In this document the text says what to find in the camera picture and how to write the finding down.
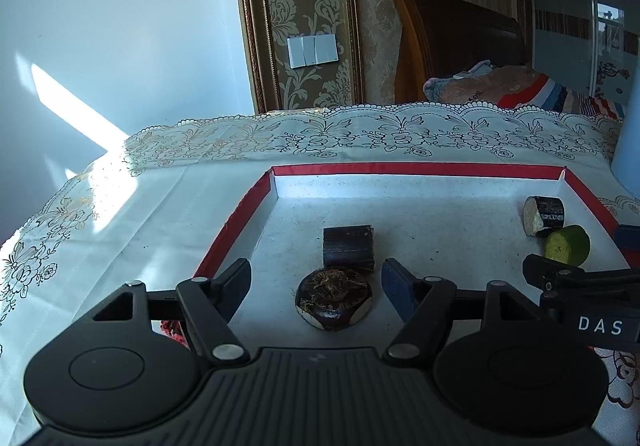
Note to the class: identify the striped pillow bedding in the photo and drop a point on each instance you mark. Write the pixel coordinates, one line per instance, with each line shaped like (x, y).
(515, 86)

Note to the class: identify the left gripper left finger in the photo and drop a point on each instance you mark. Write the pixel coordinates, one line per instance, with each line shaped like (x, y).
(208, 305)

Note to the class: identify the red shallow box tray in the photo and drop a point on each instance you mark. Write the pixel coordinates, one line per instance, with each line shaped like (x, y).
(458, 221)

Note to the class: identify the sliding wardrobe mirror door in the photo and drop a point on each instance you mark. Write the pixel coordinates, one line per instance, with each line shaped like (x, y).
(591, 46)

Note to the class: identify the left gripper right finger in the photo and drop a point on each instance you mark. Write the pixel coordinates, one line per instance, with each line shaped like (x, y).
(424, 307)

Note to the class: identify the dark round root piece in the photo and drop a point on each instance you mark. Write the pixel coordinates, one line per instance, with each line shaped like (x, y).
(333, 299)

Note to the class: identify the gilded wall panel frame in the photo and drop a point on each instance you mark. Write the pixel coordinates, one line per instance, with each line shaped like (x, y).
(276, 84)

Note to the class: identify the wooden bed headboard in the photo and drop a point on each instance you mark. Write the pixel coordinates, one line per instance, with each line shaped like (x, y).
(440, 38)

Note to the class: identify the white embroidered lace tablecloth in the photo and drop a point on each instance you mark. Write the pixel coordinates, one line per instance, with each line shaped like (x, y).
(150, 209)

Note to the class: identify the green cucumber piece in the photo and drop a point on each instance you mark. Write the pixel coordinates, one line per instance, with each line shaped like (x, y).
(569, 245)

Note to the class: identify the dark cylinder piece left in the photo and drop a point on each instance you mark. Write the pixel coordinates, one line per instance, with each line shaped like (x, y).
(349, 247)

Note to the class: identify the white wall light switch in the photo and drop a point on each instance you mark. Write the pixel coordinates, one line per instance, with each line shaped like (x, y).
(311, 50)

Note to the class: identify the dark cylinder white cut end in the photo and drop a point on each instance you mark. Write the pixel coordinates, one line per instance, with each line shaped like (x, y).
(542, 215)

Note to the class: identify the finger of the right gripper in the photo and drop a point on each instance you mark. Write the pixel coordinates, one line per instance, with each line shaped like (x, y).
(627, 239)
(564, 280)

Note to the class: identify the white electric kettle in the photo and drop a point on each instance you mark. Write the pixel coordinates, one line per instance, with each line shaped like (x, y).
(625, 165)

